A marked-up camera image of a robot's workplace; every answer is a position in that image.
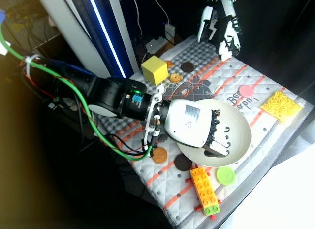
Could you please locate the green cable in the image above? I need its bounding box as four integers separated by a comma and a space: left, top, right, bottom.
0, 23, 154, 162

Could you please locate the yellow cube block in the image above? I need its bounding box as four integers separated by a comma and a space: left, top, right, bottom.
140, 55, 169, 86

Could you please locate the green felt disc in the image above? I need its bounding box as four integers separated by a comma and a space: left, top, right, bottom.
216, 166, 237, 186

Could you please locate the white power strip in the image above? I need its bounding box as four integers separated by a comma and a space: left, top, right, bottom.
145, 36, 173, 55

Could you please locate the white pillar with blue light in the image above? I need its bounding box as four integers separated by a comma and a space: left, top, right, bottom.
35, 0, 140, 79

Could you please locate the orange and green brick toy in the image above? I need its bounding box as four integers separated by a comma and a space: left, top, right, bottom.
185, 165, 222, 220

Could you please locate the dark chocolate sandwich cookie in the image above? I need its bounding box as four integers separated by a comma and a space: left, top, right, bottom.
174, 153, 193, 171
181, 62, 195, 73

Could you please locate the white plug adapter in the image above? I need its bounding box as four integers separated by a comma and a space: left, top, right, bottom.
164, 23, 176, 39

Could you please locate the yellow bumpy square pad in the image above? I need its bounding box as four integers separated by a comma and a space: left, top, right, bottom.
260, 91, 303, 123

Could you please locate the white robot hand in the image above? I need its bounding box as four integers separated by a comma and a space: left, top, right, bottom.
197, 0, 242, 62
163, 99, 232, 157

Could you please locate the white round plate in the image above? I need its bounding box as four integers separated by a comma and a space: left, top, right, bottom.
176, 98, 252, 168

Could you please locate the thin white cable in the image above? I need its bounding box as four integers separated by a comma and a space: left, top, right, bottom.
149, 0, 171, 25

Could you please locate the pink felt disc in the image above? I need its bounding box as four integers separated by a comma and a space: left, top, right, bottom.
239, 85, 254, 97

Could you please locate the orange round biscuit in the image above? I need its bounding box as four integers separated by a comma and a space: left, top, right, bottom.
151, 147, 168, 164

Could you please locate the grey quilt with bear print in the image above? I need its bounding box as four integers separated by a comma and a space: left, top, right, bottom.
94, 34, 307, 227

